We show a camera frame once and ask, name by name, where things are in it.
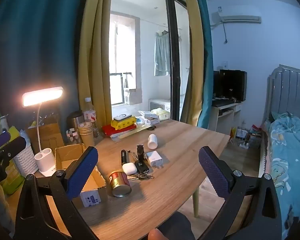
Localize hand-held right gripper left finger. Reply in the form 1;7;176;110
14;146;99;240

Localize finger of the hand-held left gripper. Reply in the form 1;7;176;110
0;136;27;162
0;130;12;150

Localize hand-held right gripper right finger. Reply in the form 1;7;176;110
198;146;283;240

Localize cardboard box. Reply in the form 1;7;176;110
54;144;107;207

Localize red tin can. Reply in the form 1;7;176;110
109;171;132;197

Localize white earbuds case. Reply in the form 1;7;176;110
122;162;138;174

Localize black car key with keys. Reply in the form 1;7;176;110
127;159;155;182

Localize white charger plug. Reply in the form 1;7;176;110
146;151;163;167

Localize dark wristwatch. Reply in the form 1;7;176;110
136;144;146;162

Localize white plastic bottle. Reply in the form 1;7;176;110
147;134;158;150

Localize person's right hand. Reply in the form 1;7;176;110
148;228;167;240

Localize white woven basket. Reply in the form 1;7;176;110
12;130;39;177

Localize green box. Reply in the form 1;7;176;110
0;126;25;195

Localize small white blue box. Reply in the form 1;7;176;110
80;189;102;207

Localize wooden table leg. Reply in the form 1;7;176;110
192;189;200;218

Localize brown cardboard carton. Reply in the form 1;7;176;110
27;116;65;153

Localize clear glass jar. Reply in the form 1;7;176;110
66;128;81;145

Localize stack of paper cups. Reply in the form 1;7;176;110
77;123;95;147

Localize steel cup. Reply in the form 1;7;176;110
66;110;84;132

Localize white computer desk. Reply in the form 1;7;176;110
211;100;242;134

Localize white desk lamp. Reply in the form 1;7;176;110
22;87;64;177

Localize clear water bottle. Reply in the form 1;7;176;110
83;97;100;138

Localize clear plastic document bag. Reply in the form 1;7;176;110
110;127;153;139

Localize yellow wipes packet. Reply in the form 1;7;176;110
111;116;137;130

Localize person's leg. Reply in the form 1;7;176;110
156;211;195;240

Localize white grey flat scale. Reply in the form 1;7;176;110
114;113;132;121

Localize blue printed blanket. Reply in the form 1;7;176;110
265;112;300;238

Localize white plastic packages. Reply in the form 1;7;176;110
137;110;160;125

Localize white appliance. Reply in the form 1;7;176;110
148;98;171;112

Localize black monitor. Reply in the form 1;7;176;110
219;69;247;102

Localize teal curtain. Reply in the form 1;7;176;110
192;0;214;132
0;0;90;120

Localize grey bed headboard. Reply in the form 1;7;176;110
259;64;300;180

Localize yellow curtain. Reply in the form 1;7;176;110
78;0;113;128
180;0;203;127

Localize hanging pale green clothes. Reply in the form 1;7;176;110
154;30;171;77

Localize white air conditioner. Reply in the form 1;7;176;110
210;10;262;27

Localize black door frame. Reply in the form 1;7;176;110
165;0;182;120

